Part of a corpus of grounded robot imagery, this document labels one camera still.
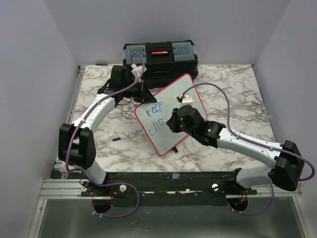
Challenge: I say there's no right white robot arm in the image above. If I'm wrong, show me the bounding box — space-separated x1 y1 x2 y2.
167 105 304 194

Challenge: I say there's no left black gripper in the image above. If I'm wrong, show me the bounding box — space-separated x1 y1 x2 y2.
121 79 157 103

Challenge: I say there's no pink framed whiteboard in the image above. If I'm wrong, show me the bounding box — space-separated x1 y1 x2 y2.
134 74 194 156

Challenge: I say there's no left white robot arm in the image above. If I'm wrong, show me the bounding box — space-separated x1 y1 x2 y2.
58 64 156 196

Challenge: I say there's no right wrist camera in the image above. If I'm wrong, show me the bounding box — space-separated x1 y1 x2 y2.
176 94 193 105

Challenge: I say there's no black plastic toolbox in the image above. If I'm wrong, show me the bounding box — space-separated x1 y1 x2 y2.
123 40 199 89

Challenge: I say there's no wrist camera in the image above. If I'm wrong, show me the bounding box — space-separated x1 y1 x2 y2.
176 94 193 105
131 63 147 79

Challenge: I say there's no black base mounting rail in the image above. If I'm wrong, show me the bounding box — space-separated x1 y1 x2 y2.
81 171 257 207

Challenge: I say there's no aluminium frame rail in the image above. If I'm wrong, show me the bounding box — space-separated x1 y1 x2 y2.
39 65 86 199

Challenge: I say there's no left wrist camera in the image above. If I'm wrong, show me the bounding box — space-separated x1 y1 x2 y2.
131 63 147 79

